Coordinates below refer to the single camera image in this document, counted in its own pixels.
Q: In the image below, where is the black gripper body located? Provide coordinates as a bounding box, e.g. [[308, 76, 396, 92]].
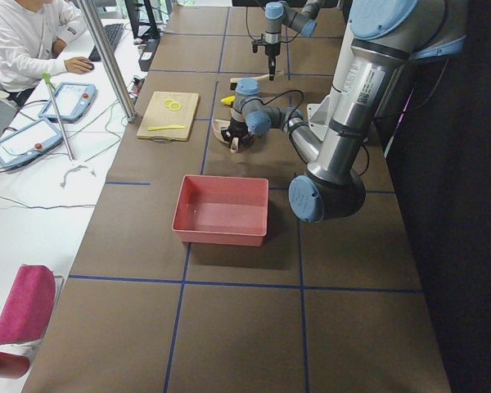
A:
[[251, 33, 281, 56], [219, 120, 255, 147]]

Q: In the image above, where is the beige plastic dustpan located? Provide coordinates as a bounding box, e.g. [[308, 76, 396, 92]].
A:
[[211, 119, 255, 154]]

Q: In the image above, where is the beige hand brush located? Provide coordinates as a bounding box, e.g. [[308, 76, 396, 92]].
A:
[[230, 70, 285, 91]]

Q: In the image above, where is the yellow toy corn cob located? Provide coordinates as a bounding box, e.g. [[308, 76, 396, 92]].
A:
[[220, 96, 235, 106]]

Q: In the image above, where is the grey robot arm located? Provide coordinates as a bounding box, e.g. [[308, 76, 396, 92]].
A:
[[251, 0, 324, 81], [214, 1, 468, 222]]

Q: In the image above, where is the pink plastic bin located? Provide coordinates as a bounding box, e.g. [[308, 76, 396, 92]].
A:
[[172, 174, 268, 246]]

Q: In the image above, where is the lemon slice near edge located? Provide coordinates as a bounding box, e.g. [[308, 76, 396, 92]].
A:
[[169, 102, 182, 111]]

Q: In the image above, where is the bamboo cutting board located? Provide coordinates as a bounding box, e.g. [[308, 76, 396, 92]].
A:
[[137, 91, 200, 142]]

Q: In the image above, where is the yellow plastic knife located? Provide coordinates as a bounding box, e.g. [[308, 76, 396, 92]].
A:
[[147, 124, 186, 131]]

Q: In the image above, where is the black power strip box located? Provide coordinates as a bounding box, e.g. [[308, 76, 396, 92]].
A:
[[138, 39, 160, 71]]

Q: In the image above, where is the black keyboard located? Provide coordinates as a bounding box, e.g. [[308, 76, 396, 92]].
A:
[[88, 23, 124, 62]]

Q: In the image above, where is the teach pendant far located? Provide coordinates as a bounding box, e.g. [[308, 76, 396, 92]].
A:
[[51, 82, 97, 123]]

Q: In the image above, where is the teach pendant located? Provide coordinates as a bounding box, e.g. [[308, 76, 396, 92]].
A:
[[0, 119, 63, 169], [51, 82, 97, 123]]

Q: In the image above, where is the teach pendant near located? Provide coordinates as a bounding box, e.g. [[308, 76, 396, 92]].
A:
[[0, 119, 63, 169]]

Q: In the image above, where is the thin metal rod stand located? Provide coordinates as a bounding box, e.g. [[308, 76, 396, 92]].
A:
[[40, 71, 96, 189]]

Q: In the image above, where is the seated person white shirt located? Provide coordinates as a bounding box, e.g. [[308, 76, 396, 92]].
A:
[[0, 0, 93, 106]]

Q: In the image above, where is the magenta cloth chair back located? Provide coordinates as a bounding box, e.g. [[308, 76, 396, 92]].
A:
[[0, 264, 56, 346]]

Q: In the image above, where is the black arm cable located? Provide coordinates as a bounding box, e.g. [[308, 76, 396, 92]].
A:
[[259, 90, 306, 124]]

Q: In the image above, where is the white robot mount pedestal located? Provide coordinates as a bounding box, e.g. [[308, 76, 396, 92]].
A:
[[308, 71, 378, 142]]

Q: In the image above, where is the aluminium frame post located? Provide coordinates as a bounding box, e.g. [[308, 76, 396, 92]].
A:
[[77, 0, 137, 123]]

